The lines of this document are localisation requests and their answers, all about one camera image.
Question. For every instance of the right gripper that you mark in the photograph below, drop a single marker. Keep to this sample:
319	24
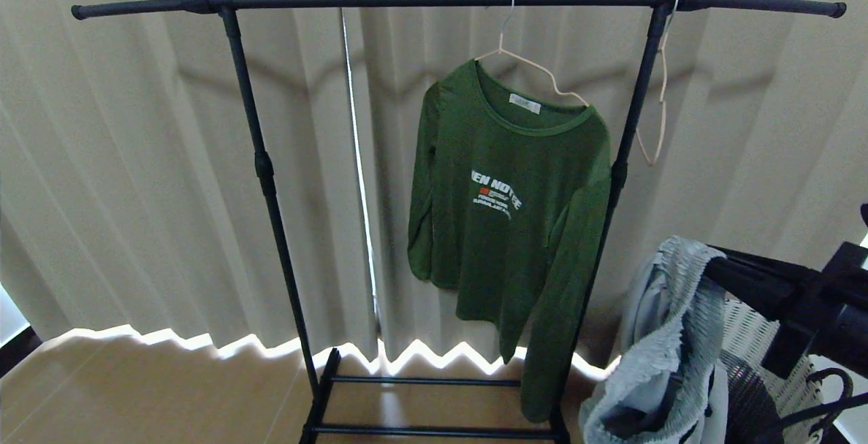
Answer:
827	308

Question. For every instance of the pale grey shorts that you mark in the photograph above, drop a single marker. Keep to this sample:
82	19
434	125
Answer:
664	362

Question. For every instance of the green sleeveless shirt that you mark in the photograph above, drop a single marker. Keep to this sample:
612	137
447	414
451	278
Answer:
515	261

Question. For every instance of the pink clothes hanger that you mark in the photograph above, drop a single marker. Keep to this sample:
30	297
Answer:
663	85
536	68

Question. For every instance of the white laundry basket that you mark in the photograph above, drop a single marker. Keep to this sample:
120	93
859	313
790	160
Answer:
746	335

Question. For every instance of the beige curtain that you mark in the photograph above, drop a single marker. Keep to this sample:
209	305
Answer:
135	159

